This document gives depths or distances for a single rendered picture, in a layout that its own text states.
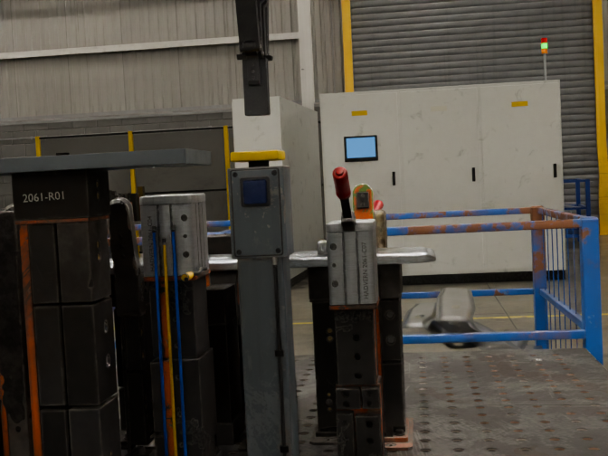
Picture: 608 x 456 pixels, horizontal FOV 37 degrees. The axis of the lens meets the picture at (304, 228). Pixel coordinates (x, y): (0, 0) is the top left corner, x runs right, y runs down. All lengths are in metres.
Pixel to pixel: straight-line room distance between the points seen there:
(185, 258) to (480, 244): 8.04
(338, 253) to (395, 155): 7.95
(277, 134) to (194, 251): 7.99
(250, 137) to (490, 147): 2.45
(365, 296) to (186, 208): 0.28
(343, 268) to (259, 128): 8.08
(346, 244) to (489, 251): 8.03
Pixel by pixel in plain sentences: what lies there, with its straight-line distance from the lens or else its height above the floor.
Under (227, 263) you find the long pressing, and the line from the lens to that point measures 1.39.
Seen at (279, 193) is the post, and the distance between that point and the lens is 1.09.
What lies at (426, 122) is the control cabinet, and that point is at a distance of 9.21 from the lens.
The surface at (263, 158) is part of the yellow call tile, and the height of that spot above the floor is 1.15.
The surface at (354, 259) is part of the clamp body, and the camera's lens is 1.25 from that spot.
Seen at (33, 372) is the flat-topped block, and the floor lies 0.89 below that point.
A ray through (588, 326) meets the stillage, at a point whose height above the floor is 0.58.
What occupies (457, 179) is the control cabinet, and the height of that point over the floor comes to 1.06.
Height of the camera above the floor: 1.12
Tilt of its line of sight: 3 degrees down
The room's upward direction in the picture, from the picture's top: 3 degrees counter-clockwise
